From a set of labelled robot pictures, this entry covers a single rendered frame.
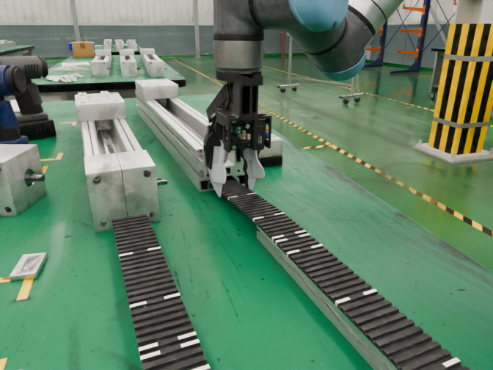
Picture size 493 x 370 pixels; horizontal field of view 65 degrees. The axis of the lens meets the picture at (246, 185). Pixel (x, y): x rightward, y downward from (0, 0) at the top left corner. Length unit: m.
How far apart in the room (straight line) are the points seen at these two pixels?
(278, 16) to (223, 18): 0.09
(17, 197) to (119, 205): 0.19
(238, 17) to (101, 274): 0.39
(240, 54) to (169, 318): 0.37
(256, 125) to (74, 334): 0.36
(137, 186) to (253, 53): 0.26
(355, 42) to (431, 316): 0.39
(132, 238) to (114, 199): 0.10
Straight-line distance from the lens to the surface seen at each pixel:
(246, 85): 0.58
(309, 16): 0.52
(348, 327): 0.43
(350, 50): 0.63
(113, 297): 0.49
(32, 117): 1.23
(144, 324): 0.39
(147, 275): 0.46
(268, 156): 0.87
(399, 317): 0.42
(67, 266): 0.57
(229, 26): 0.59
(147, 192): 0.62
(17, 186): 0.75
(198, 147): 0.72
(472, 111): 3.84
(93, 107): 1.00
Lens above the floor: 1.07
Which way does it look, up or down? 22 degrees down
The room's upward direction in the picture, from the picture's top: straight up
